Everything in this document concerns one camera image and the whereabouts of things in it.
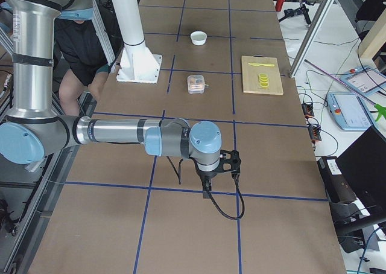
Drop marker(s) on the seated person in black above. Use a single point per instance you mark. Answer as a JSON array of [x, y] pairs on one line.
[[88, 68]]

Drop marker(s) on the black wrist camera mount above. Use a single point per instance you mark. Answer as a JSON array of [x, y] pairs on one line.
[[230, 161]]

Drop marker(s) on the black tripod stand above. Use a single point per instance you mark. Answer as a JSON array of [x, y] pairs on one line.
[[302, 10]]

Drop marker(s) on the green plastic grabber stick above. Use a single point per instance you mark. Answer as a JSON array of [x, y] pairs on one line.
[[381, 110]]

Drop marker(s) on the white ceramic bowl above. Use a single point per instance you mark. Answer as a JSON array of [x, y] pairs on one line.
[[198, 38]]

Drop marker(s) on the clear plastic egg box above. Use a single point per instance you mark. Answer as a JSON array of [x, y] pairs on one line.
[[196, 76]]

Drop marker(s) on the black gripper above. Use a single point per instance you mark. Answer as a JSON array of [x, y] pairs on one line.
[[207, 175]]

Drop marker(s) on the blue teach pendant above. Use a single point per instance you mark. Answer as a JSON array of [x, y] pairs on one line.
[[365, 80], [349, 112]]

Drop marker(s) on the blue teach pendant far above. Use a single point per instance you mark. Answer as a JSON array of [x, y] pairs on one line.
[[365, 80]]

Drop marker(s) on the yellow plastic knife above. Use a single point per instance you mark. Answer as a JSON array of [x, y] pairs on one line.
[[262, 64]]

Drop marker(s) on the aluminium frame post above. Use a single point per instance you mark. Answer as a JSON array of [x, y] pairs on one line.
[[316, 24]]

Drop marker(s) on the black box device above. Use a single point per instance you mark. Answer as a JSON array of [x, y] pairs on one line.
[[336, 185]]

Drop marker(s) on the black computer monitor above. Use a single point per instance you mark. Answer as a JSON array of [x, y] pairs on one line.
[[363, 166]]

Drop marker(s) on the wooden cutting board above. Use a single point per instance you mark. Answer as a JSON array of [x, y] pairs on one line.
[[250, 79]]

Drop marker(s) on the orange black connector board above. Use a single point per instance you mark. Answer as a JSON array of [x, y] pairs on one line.
[[307, 110]]

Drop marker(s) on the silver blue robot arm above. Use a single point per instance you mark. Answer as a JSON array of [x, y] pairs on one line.
[[32, 129]]

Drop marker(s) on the blue teach pendant near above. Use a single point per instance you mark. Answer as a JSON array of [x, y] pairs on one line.
[[349, 112]]

